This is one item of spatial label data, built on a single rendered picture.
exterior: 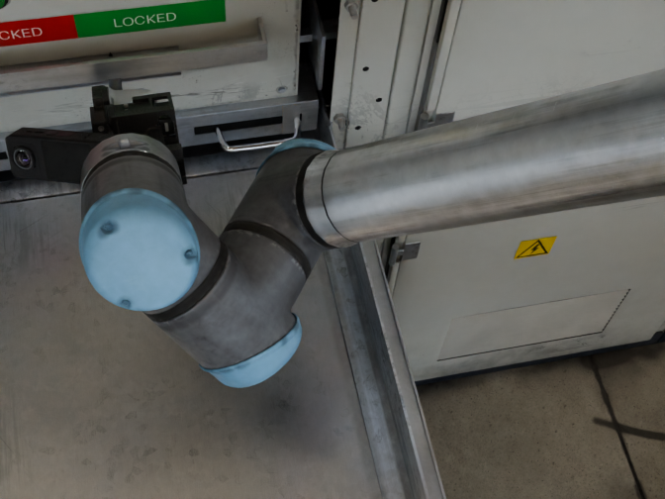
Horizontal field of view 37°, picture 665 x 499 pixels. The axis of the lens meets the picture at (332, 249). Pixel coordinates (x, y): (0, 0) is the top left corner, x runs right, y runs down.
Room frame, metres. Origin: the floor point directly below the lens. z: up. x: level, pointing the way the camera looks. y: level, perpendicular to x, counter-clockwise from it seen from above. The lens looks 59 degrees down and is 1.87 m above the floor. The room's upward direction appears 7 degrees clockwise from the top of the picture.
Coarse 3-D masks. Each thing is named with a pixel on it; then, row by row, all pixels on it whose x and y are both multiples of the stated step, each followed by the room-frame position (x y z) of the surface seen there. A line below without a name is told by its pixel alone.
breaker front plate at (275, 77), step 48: (48, 0) 0.71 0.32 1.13; (96, 0) 0.72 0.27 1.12; (144, 0) 0.74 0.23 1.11; (192, 0) 0.75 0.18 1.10; (240, 0) 0.77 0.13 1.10; (288, 0) 0.78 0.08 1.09; (0, 48) 0.69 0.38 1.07; (48, 48) 0.70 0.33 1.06; (96, 48) 0.72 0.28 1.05; (144, 48) 0.73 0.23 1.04; (192, 48) 0.75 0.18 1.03; (288, 48) 0.78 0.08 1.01; (0, 96) 0.68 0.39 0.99; (48, 96) 0.70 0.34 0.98; (192, 96) 0.75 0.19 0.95; (240, 96) 0.77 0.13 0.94
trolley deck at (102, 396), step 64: (192, 192) 0.68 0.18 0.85; (0, 256) 0.56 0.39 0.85; (64, 256) 0.57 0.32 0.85; (320, 256) 0.61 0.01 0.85; (0, 320) 0.47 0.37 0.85; (64, 320) 0.48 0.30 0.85; (128, 320) 0.49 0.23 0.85; (320, 320) 0.52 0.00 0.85; (384, 320) 0.53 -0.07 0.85; (0, 384) 0.40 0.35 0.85; (64, 384) 0.40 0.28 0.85; (128, 384) 0.41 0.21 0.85; (192, 384) 0.42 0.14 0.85; (256, 384) 0.43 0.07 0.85; (320, 384) 0.44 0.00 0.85; (0, 448) 0.33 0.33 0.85; (64, 448) 0.33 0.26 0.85; (128, 448) 0.34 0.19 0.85; (192, 448) 0.35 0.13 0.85; (256, 448) 0.36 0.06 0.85; (320, 448) 0.37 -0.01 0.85
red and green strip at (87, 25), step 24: (216, 0) 0.76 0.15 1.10; (0, 24) 0.69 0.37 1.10; (24, 24) 0.70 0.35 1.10; (48, 24) 0.70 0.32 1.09; (72, 24) 0.71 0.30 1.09; (96, 24) 0.72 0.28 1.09; (120, 24) 0.73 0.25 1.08; (144, 24) 0.73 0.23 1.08; (168, 24) 0.74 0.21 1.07; (192, 24) 0.75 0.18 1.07
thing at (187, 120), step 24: (288, 96) 0.78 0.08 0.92; (312, 96) 0.79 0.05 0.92; (192, 120) 0.74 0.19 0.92; (216, 120) 0.74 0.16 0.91; (240, 120) 0.75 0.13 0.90; (264, 120) 0.76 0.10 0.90; (312, 120) 0.78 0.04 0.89; (0, 144) 0.67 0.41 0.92; (192, 144) 0.74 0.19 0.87; (0, 168) 0.66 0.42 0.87
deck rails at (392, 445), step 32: (352, 256) 0.60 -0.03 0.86; (352, 288) 0.57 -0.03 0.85; (352, 320) 0.52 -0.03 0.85; (352, 352) 0.48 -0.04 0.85; (384, 352) 0.47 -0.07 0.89; (384, 384) 0.45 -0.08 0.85; (384, 416) 0.41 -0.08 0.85; (384, 448) 0.37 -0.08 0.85; (416, 448) 0.35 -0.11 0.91; (384, 480) 0.34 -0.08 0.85; (416, 480) 0.33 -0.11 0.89
